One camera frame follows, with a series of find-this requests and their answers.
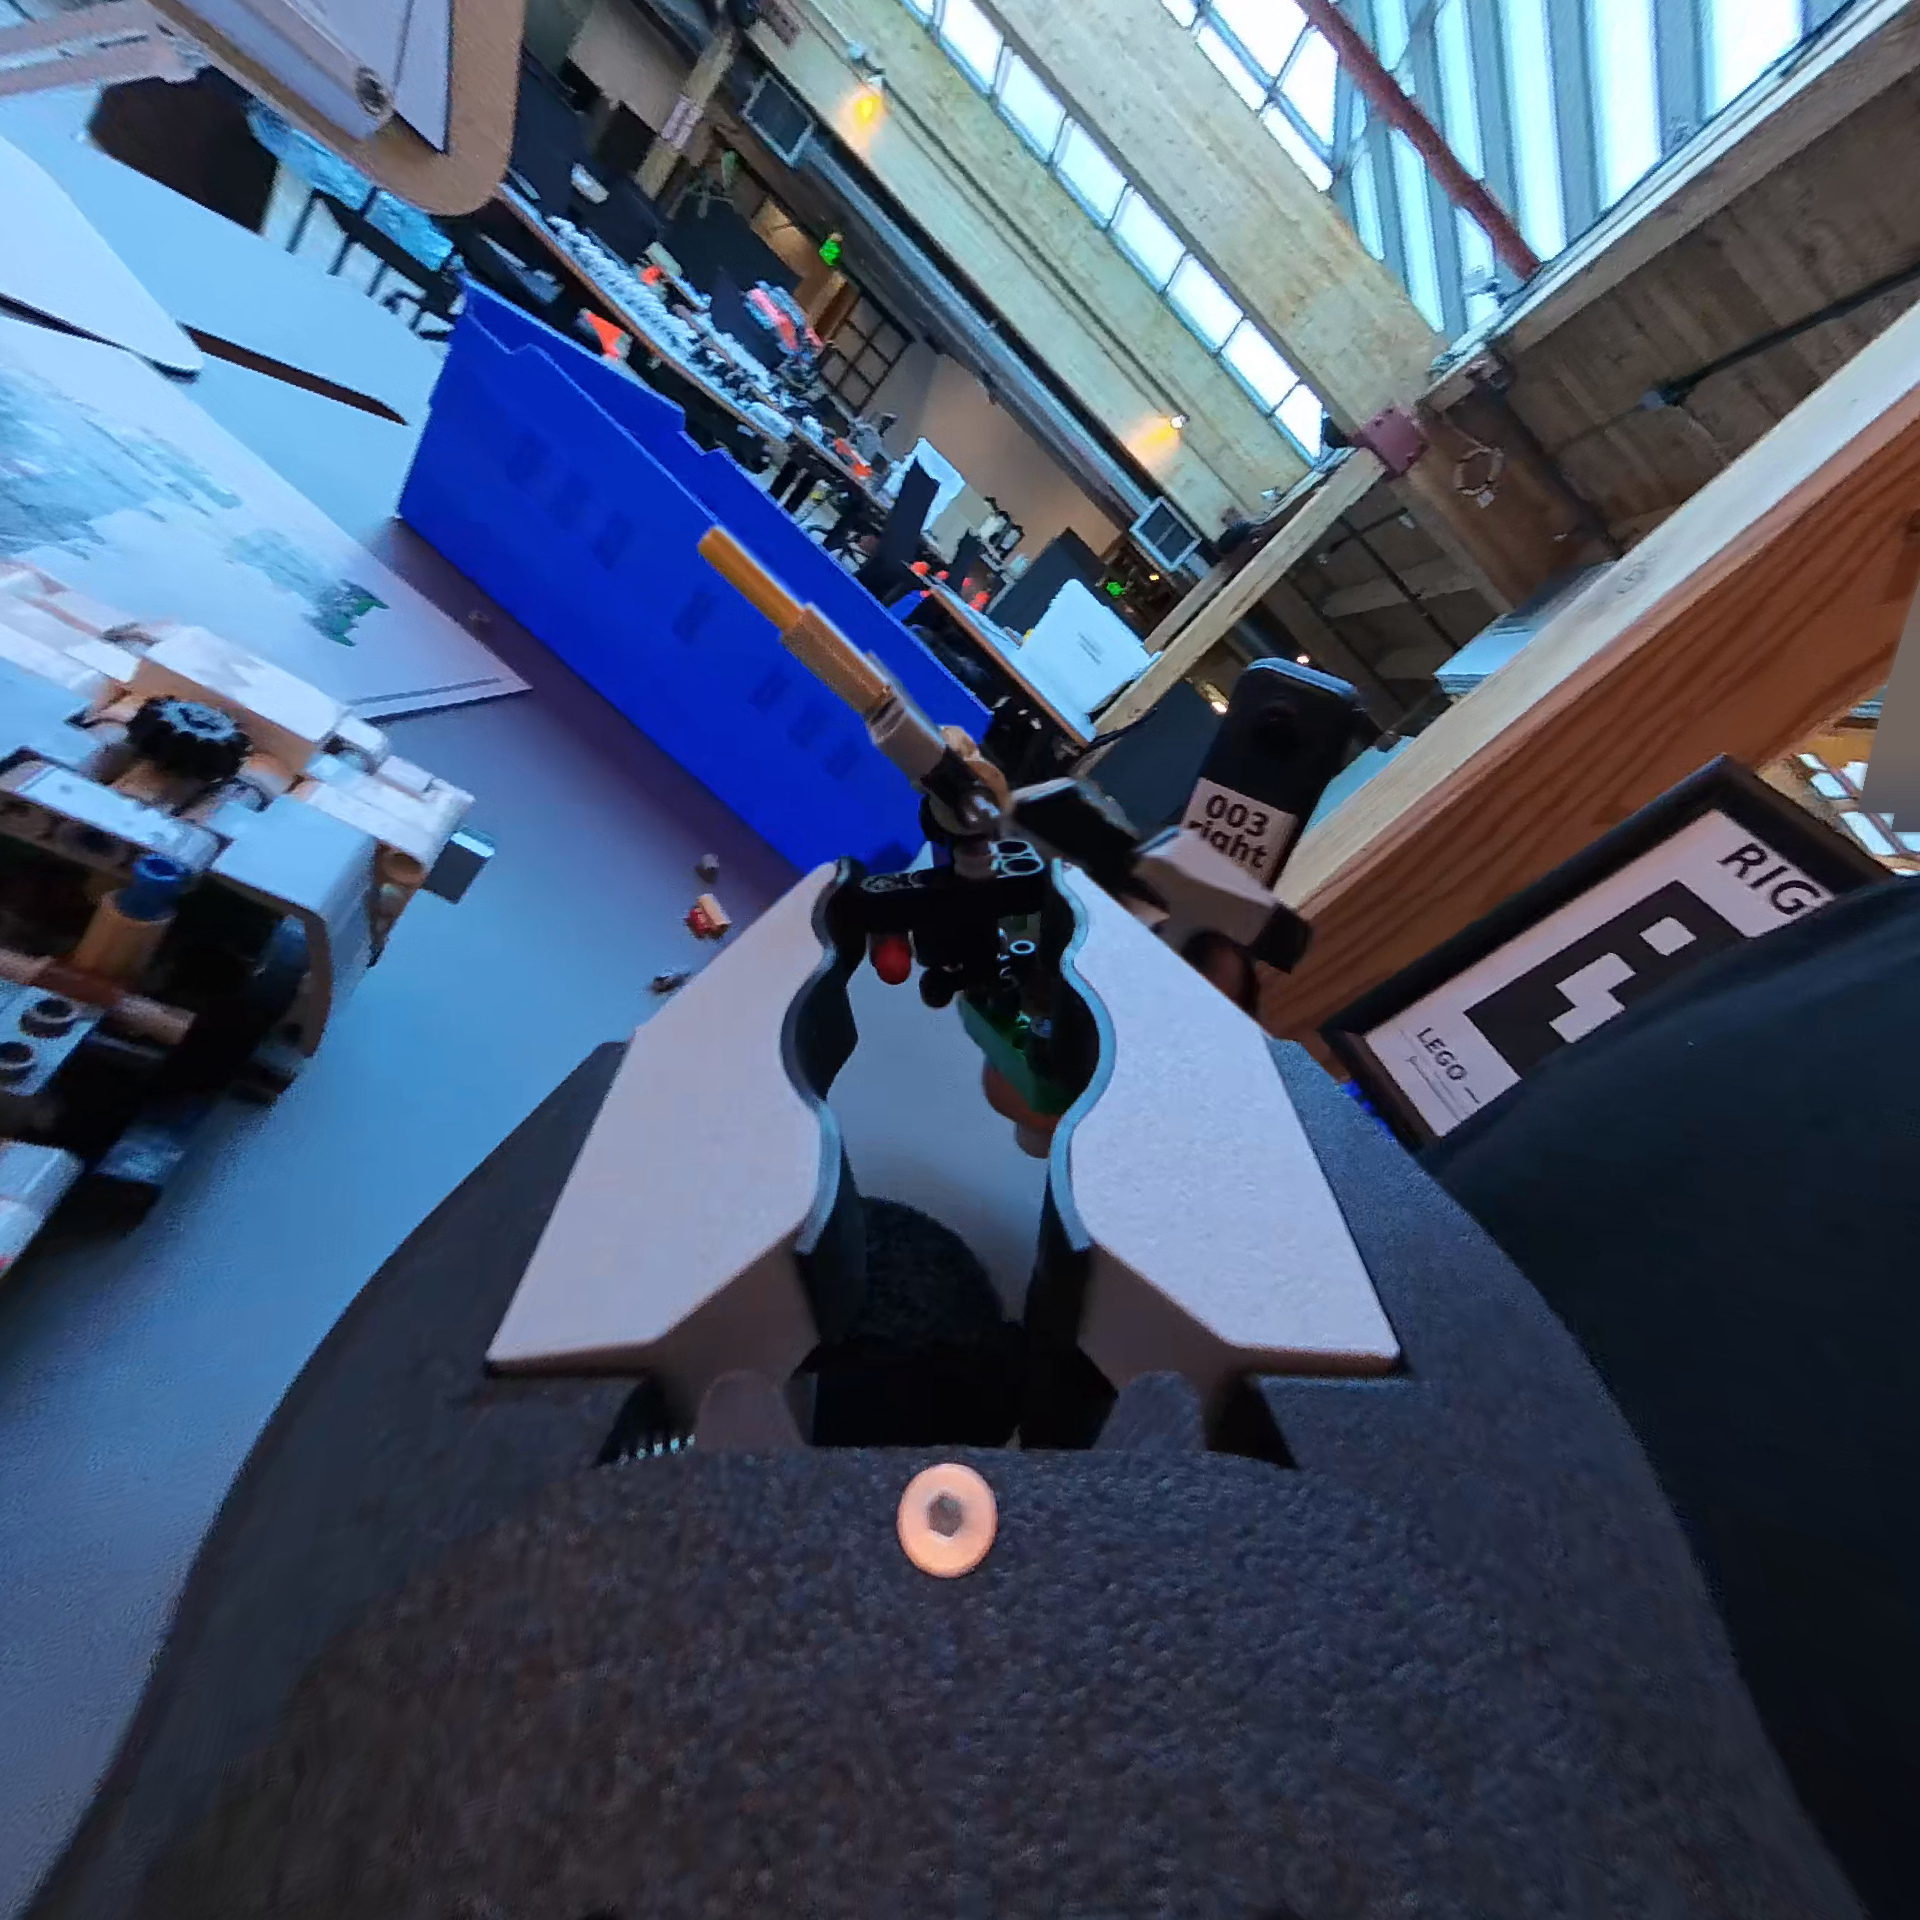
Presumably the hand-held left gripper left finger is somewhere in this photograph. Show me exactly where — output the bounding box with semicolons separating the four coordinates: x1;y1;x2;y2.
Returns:
485;862;845;1379

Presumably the open instruction booklet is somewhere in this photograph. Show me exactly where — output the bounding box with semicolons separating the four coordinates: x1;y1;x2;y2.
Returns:
0;316;535;722

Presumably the grey air duct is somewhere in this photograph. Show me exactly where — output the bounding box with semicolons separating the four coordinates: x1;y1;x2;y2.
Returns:
795;150;1155;519

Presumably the framed marker sign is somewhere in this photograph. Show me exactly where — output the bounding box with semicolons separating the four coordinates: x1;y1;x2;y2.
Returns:
1318;757;1893;1150

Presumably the lego gear subassembly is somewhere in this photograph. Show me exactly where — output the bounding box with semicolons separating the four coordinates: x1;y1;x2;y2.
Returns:
697;526;1104;1120

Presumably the person's right hand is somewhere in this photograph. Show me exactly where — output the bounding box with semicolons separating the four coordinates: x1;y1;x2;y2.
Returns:
977;1054;1071;1162

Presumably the white black lego truck model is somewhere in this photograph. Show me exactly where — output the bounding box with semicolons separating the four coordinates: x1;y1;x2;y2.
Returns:
0;562;496;1278

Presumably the blue plastic bin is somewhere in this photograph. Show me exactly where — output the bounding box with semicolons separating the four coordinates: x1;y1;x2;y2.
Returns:
397;277;992;874

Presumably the green lego angle beam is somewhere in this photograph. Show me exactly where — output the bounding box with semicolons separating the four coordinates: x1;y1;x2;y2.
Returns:
960;982;1094;1120

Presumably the background desk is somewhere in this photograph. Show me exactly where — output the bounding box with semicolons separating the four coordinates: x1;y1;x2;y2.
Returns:
914;584;1097;746

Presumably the white box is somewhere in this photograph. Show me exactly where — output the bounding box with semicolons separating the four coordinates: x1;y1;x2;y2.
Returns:
1017;583;1153;719

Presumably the wooden post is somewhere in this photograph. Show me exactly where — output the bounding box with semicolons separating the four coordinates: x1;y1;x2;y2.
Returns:
1259;300;1920;1037

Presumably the wooden column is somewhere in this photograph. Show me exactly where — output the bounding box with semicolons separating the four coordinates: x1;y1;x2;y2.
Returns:
1094;451;1389;736

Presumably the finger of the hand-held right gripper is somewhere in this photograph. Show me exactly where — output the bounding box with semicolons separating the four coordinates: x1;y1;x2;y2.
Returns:
1128;828;1317;974
1008;776;1144;893

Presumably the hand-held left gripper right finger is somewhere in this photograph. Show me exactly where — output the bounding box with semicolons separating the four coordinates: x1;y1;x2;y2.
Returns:
1045;867;1406;1382

